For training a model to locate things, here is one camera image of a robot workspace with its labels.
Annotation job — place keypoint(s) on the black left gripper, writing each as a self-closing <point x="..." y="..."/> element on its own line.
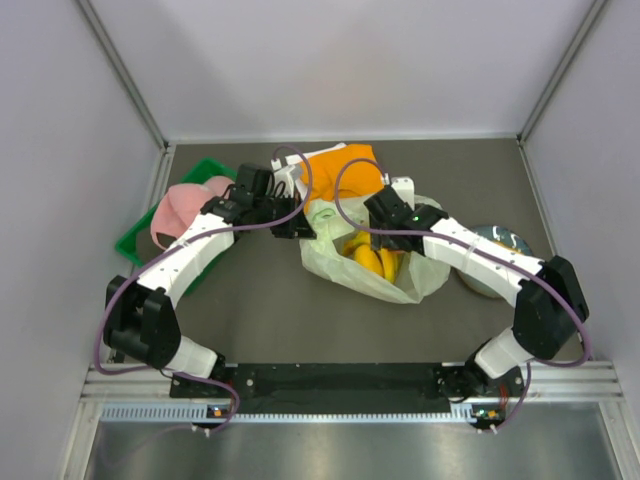
<point x="296" y="227"/>

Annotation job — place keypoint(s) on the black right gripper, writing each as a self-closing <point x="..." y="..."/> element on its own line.
<point x="380" y="240"/>

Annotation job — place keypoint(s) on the green avocado print plastic bag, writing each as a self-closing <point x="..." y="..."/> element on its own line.
<point x="416" y="278"/>

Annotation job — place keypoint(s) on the yellow mango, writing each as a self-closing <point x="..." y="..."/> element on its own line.
<point x="366" y="257"/>

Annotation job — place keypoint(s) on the yellow banana bunch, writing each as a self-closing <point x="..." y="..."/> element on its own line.
<point x="360" y="239"/>
<point x="391" y="262"/>

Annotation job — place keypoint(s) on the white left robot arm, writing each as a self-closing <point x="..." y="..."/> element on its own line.
<point x="140" y="319"/>

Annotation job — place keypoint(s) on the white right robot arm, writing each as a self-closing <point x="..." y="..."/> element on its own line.
<point x="547" y="298"/>

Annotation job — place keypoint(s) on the dark teal plate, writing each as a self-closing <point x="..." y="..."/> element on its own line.
<point x="504" y="237"/>

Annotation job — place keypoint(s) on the pink cap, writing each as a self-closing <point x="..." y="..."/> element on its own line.
<point x="181" y="204"/>

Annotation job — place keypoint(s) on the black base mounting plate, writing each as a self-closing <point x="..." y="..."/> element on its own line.
<point x="361" y="387"/>

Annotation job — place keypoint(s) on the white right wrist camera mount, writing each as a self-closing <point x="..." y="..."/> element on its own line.
<point x="403" y="186"/>

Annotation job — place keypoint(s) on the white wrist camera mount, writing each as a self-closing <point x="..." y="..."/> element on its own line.
<point x="403" y="186"/>
<point x="287" y="176"/>

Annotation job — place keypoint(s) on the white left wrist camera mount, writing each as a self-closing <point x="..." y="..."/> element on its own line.
<point x="287" y="176"/>

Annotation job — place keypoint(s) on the aluminium frame rail left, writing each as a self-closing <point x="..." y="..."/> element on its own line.
<point x="121" y="72"/>

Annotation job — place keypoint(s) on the aluminium frame rail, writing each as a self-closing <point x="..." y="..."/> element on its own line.
<point x="587" y="25"/>
<point x="121" y="72"/>

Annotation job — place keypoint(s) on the white slotted cable duct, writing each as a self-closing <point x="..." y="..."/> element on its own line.
<point x="206" y="413"/>

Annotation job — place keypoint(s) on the aluminium frame rail right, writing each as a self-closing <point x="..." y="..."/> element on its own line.
<point x="587" y="25"/>

